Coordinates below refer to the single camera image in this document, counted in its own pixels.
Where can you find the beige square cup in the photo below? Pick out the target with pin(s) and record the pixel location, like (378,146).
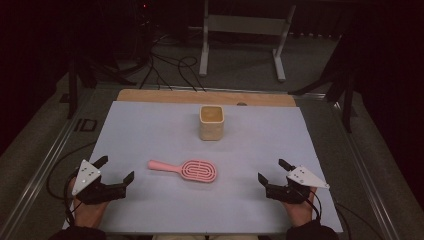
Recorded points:
(211,130)

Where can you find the person's left hand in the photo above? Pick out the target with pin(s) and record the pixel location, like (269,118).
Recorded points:
(88,215)

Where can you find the pink hairbrush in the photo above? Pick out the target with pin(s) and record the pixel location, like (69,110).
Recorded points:
(200,170)

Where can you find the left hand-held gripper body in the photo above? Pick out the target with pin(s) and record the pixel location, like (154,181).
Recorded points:
(100,192)

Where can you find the metal floor rail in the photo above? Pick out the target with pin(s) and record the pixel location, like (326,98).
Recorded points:
(40,170)
(363,173)

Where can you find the person's right hand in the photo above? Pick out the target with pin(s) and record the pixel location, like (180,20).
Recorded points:
(301,213)

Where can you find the white metal stand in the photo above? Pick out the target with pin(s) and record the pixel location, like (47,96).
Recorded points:
(246,25)

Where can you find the pale blue table mat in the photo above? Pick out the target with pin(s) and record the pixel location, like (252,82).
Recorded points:
(160,133)

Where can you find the black tripod stand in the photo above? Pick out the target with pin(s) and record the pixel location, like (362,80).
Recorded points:
(346,96)
(72,86)

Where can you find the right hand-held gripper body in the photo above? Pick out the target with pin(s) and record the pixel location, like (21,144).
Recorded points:
(288,194)

